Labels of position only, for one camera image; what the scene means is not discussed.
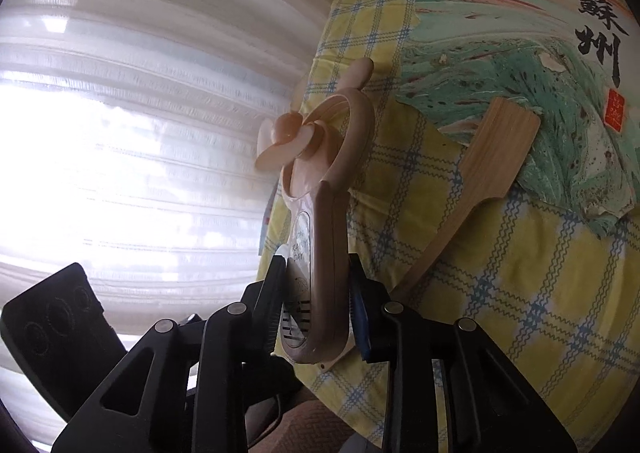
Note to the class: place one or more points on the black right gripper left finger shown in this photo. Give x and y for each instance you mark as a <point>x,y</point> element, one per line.
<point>186,387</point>

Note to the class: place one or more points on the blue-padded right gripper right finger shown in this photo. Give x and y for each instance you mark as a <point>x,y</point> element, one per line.
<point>454,370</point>

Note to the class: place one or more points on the pink handheld mini fan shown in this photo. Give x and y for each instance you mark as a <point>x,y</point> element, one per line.
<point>318,156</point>

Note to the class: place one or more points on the painted round paddle fan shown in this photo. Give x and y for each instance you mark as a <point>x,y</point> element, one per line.
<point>541,93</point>

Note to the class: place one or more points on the yellow plaid bed sheet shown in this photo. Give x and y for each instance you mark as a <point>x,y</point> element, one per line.
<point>561,302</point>

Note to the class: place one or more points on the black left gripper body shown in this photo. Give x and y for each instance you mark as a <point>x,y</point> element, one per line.
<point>57,334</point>

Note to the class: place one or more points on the white sheer curtain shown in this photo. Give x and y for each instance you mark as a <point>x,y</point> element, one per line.
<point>128,138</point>

